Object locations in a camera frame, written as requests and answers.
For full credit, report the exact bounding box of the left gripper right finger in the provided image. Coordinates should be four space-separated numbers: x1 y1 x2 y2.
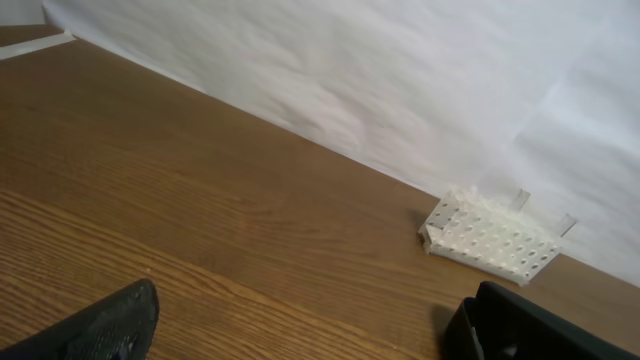
469 280 640 360

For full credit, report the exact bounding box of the white test tube rack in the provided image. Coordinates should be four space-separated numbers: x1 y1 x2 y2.
417 187 562 288

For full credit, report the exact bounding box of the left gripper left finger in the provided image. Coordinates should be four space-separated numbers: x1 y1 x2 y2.
0 278 160 360

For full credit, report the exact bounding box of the clear test tube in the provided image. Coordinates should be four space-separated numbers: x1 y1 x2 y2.
508 188 532 213
558 213 579 238

